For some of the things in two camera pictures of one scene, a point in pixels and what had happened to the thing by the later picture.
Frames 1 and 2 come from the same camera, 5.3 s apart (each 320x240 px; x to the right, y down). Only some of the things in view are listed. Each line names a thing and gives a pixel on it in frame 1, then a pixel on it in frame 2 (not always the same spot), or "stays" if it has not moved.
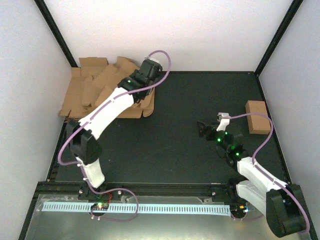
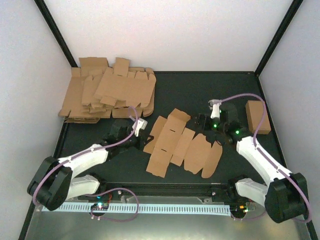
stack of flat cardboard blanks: [94, 78] stays
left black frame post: [56, 31] stays
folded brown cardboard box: [257, 124] stays
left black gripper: [136, 73] → [143, 141]
